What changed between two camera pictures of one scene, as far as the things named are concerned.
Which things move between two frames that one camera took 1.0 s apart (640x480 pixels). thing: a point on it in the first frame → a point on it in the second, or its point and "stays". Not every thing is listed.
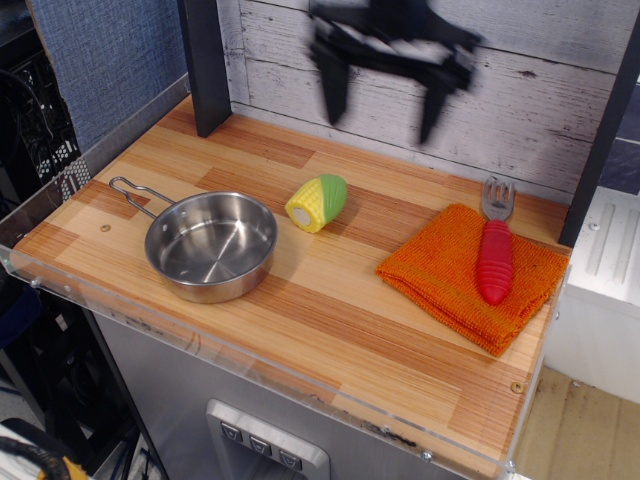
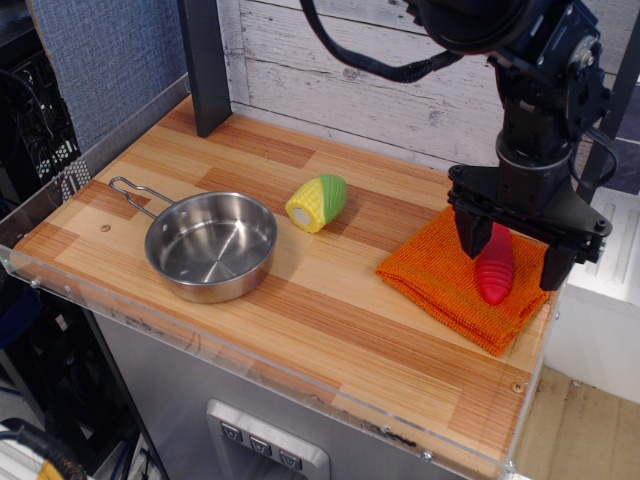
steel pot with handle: x=209 y=247 stays
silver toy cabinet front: x=207 y=419 stays
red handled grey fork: x=495 y=255 stays
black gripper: x=408 y=36 → x=538 y=201
